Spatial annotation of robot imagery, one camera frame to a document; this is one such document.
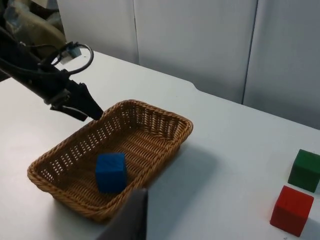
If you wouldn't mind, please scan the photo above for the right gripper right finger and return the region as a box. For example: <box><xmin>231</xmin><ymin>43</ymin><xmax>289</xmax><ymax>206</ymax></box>
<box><xmin>97</xmin><ymin>188</ymin><xmax>149</xmax><ymax>240</ymax></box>

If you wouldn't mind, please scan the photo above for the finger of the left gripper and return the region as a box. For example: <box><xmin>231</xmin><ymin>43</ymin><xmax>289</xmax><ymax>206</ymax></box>
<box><xmin>66</xmin><ymin>79</ymin><xmax>105</xmax><ymax>120</ymax></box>

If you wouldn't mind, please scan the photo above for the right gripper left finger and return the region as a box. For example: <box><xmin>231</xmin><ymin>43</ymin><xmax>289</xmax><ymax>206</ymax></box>
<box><xmin>49</xmin><ymin>104</ymin><xmax>88</xmax><ymax>123</ymax></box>

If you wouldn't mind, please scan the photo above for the blue cube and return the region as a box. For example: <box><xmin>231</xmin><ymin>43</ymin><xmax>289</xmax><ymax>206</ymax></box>
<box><xmin>95</xmin><ymin>152</ymin><xmax>128</xmax><ymax>194</ymax></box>

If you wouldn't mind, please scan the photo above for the pale brown wicker basket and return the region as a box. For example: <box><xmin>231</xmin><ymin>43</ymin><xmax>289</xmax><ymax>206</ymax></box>
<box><xmin>26</xmin><ymin>99</ymin><xmax>195</xmax><ymax>225</ymax></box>

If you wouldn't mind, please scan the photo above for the red cube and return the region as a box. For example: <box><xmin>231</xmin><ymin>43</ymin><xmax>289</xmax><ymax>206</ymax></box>
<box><xmin>269</xmin><ymin>185</ymin><xmax>315</xmax><ymax>238</ymax></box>

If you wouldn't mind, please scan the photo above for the green cube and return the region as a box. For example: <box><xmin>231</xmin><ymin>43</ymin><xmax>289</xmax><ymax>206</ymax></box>
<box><xmin>287</xmin><ymin>149</ymin><xmax>320</xmax><ymax>193</ymax></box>

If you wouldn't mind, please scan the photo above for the beige crumpled cover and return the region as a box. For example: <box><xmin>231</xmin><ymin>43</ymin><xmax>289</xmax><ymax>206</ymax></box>
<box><xmin>0</xmin><ymin>0</ymin><xmax>66</xmax><ymax>60</ymax></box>

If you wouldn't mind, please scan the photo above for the black cable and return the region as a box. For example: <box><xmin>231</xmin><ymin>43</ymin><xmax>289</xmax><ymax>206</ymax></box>
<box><xmin>0</xmin><ymin>57</ymin><xmax>62</xmax><ymax>76</ymax></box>
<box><xmin>37</xmin><ymin>41</ymin><xmax>95</xmax><ymax>76</ymax></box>

